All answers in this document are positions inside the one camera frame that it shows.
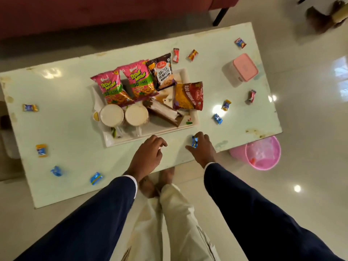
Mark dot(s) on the blue orange white candy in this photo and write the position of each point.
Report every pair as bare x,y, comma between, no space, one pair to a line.
240,43

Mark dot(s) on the person's left leg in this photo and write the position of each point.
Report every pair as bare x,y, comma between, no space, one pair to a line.
146,228

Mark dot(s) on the person's right leg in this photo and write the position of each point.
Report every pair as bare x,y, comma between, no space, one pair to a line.
182,222

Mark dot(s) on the brown wooden napkin holder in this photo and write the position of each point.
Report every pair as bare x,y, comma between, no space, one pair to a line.
160,115

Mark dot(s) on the person's right forearm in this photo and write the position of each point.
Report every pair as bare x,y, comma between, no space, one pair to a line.
258,214

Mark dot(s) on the orange gold candy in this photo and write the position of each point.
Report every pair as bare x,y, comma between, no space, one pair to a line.
193,55

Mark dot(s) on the black folding table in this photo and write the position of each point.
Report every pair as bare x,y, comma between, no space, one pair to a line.
303,0

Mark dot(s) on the person's left forearm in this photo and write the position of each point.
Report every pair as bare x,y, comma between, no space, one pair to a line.
87,225

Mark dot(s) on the white paper napkins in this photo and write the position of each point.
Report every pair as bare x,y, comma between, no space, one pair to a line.
165,108

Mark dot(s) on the red candy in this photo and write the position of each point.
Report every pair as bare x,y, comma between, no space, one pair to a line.
251,96
176,55

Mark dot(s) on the white printed tray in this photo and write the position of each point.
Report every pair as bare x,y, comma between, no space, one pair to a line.
163,129

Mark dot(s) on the pink plastic bin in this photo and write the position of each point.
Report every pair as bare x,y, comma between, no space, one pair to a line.
238,154

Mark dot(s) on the person's left hand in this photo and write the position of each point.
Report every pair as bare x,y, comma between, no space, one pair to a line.
146,157

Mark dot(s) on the yellow blue candy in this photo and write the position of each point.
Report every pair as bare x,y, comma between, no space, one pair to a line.
41,150
226,105
30,107

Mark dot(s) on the white floral mug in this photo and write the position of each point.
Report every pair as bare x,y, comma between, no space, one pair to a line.
111,115
136,115

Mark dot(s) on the salted peanuts packet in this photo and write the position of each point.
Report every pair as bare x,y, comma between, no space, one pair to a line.
163,71

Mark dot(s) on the beige plastic stool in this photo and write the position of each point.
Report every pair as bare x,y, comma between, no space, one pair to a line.
9,145

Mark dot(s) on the pink green snack packet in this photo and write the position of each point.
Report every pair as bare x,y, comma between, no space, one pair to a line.
138,78
111,88

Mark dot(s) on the clear container pink lid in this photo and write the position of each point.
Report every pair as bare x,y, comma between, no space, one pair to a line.
243,68

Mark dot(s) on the person's leg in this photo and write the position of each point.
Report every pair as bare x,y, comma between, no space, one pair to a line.
182,222
146,228

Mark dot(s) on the red yellow snack packet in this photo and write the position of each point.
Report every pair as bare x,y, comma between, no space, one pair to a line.
189,96

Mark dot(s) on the person's right hand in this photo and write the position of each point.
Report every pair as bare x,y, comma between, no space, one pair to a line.
205,152

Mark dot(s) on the red fabric sofa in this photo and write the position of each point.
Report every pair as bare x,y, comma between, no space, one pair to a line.
81,13

